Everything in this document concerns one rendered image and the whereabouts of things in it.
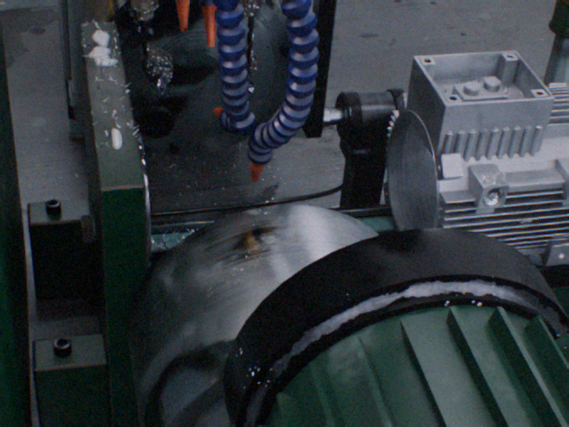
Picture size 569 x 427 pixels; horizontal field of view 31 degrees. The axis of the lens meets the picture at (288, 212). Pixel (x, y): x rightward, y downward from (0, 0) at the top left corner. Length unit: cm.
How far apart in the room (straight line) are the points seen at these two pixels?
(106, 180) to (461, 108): 37
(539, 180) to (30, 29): 105
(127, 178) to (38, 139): 68
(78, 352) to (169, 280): 25
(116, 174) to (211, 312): 19
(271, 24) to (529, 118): 34
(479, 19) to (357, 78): 35
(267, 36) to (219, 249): 48
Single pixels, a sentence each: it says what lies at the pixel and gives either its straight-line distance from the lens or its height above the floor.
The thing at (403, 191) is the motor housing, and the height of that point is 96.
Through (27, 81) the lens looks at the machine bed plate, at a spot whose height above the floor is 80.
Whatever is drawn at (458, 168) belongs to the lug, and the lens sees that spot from 105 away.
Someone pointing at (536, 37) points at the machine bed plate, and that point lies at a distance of 198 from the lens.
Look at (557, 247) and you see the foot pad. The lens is 115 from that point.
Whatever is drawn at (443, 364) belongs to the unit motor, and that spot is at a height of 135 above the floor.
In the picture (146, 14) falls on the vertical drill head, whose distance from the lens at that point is 91.
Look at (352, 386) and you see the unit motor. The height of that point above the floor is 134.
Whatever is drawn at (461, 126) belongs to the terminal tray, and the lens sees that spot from 105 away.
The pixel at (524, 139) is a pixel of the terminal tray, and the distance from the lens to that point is 109.
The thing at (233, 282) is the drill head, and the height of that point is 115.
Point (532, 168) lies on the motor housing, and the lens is 111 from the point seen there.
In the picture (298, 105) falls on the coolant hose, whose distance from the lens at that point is 78.
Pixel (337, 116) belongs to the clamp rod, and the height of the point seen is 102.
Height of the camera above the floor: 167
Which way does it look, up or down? 38 degrees down
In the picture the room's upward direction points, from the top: 5 degrees clockwise
